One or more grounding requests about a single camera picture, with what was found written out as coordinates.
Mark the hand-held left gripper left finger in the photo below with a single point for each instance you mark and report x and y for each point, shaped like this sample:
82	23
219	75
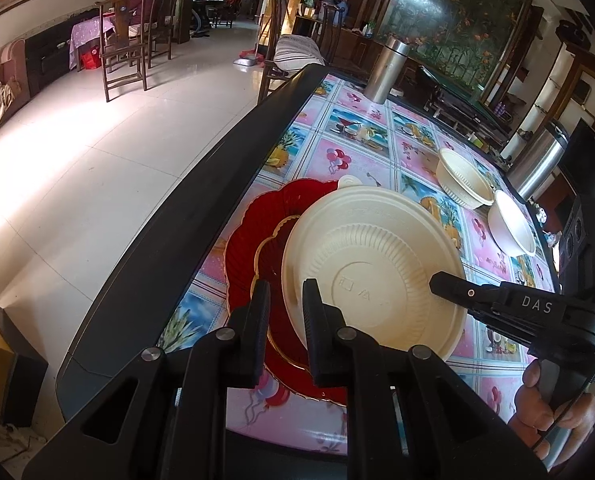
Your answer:
255	340

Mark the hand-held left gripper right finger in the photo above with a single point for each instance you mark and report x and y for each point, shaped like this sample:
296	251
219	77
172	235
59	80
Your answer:
322	340

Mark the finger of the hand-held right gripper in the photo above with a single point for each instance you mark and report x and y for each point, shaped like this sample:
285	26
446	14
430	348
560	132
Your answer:
507	300
512	332

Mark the red plate with round sticker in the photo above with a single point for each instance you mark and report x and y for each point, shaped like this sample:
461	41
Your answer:
272	260

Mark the cream colander bowl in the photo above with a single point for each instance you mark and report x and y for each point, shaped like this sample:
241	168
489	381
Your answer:
460	180
367	260

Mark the red plate with gold lettering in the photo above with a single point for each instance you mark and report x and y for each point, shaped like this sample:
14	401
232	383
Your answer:
247	240

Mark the person's right hand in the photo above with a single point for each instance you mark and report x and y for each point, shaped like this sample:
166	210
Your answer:
527	400

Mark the black television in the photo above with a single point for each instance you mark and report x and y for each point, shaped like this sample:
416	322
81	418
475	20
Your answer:
590	165

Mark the large steel thermos flask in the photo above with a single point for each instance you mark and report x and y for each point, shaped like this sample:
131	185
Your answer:
537	160

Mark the black dining table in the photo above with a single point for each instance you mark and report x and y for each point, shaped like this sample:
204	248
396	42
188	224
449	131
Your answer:
187	220

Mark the green mahjong table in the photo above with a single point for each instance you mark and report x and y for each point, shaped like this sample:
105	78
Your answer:
462	105

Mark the black speaker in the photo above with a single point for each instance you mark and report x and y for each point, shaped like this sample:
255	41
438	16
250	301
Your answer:
573	30

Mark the cardboard box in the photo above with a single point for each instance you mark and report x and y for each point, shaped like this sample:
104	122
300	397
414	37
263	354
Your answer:
12	360

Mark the slim steel thermos bottle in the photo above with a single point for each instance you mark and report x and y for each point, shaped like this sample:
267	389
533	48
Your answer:
385	70

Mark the dustpan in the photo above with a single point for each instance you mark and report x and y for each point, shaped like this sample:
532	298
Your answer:
247	60

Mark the floral glass panel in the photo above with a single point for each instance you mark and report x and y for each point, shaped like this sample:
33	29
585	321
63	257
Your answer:
457	15

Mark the striped cushion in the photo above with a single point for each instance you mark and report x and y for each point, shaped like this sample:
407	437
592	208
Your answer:
297	52

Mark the wooden chair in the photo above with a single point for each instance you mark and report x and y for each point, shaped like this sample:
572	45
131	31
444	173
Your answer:
122	25
333	30
275	35
162	15

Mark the red bag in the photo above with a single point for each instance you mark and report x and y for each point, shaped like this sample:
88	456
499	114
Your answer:
90	59

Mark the table with purple cloth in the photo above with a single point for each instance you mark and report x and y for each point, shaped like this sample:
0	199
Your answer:
90	32

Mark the brown sofa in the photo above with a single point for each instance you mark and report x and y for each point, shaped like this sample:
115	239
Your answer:
15	65

